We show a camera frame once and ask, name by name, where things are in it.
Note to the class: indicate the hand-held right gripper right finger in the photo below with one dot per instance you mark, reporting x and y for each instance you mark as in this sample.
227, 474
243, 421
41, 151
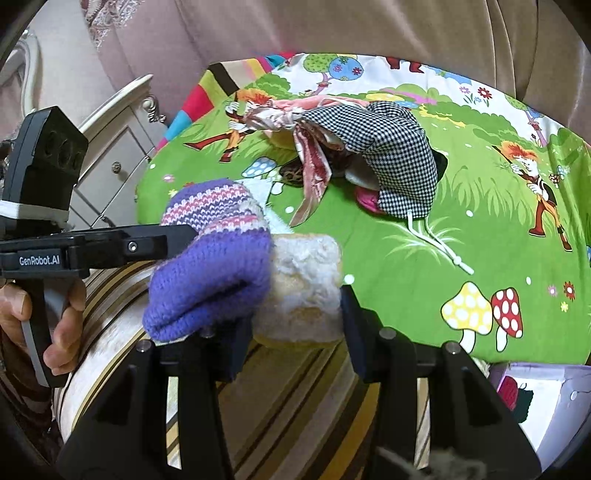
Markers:
355, 332

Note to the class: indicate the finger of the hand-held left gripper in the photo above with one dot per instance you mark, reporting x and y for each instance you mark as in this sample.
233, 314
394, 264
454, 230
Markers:
138, 247

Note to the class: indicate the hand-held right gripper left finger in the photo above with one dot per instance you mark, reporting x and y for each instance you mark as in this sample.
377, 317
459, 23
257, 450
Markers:
238, 355

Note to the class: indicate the fluffy beige cloth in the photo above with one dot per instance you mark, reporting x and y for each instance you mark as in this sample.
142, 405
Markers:
304, 286

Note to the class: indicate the leopard print cloth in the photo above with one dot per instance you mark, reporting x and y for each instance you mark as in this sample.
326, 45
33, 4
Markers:
293, 175

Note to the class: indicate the red white floral scarf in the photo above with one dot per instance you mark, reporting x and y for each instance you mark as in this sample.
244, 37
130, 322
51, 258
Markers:
311, 166

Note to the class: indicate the black white houndstooth hat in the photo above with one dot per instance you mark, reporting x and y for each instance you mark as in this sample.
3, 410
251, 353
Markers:
401, 152

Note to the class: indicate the purple storage box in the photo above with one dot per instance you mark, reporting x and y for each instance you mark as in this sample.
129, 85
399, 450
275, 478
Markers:
563, 415

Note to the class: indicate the person's left hand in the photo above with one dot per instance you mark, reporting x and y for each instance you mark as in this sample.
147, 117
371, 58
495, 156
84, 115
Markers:
64, 332

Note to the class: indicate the olive striped blanket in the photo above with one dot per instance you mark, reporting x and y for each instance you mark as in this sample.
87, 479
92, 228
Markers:
286, 392

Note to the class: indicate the white nightstand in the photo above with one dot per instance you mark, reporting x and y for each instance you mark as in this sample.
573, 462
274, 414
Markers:
115, 157

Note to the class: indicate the magenta cloth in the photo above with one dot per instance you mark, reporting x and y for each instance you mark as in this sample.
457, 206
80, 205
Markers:
367, 201

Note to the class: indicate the mauve lace-trimmed curtain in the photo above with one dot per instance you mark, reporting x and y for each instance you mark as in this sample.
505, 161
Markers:
152, 41

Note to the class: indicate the peach satin cloth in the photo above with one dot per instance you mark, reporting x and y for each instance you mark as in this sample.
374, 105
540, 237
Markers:
277, 117

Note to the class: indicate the green cartoon printed bed sheet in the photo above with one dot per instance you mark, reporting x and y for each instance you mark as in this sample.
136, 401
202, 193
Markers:
485, 194

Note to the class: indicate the beige curtain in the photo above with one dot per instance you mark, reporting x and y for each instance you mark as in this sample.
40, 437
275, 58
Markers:
369, 27

